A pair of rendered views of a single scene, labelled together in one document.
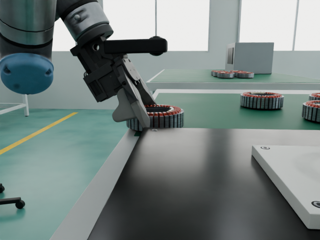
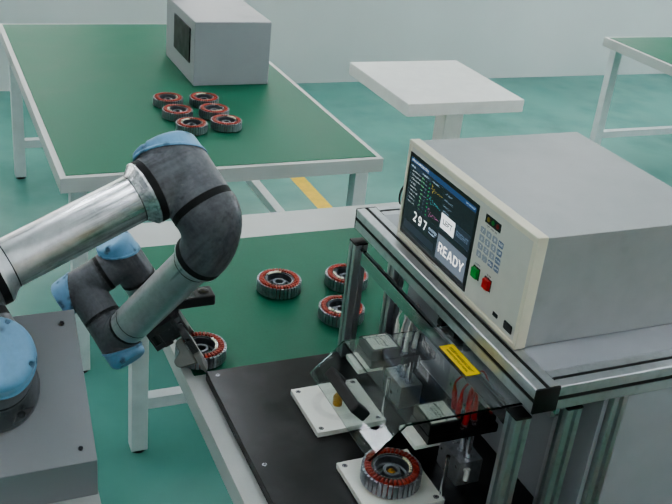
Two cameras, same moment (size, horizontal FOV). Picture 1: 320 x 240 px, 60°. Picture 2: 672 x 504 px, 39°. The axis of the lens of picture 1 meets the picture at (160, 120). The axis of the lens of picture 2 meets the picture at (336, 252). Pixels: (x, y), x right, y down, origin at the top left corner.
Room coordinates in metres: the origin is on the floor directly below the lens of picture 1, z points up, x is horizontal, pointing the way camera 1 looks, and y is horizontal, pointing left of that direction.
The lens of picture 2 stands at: (-1.12, 0.64, 1.92)
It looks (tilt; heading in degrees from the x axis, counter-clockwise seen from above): 27 degrees down; 330
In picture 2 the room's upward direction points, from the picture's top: 6 degrees clockwise
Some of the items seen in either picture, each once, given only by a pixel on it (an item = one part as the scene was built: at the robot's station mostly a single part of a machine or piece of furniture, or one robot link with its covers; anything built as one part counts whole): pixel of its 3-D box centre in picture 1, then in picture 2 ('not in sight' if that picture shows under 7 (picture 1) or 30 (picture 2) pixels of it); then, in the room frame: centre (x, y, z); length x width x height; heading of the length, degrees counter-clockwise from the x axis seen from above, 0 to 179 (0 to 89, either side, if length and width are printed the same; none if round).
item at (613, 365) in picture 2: not in sight; (531, 282); (0.09, -0.49, 1.09); 0.68 x 0.44 x 0.05; 176
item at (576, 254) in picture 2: not in sight; (548, 227); (0.08, -0.49, 1.22); 0.44 x 0.39 x 0.20; 176
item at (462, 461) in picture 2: not in sight; (459, 459); (-0.02, -0.31, 0.80); 0.07 x 0.05 x 0.06; 176
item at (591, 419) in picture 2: not in sight; (486, 362); (0.10, -0.42, 0.92); 0.66 x 0.01 x 0.30; 176
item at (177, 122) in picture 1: (155, 117); (200, 350); (0.53, 0.01, 0.77); 0.11 x 0.11 x 0.04
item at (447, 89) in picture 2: not in sight; (422, 157); (0.98, -0.81, 0.98); 0.37 x 0.35 x 0.46; 176
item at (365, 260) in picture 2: not in sight; (425, 326); (0.11, -0.27, 1.03); 0.62 x 0.01 x 0.03; 176
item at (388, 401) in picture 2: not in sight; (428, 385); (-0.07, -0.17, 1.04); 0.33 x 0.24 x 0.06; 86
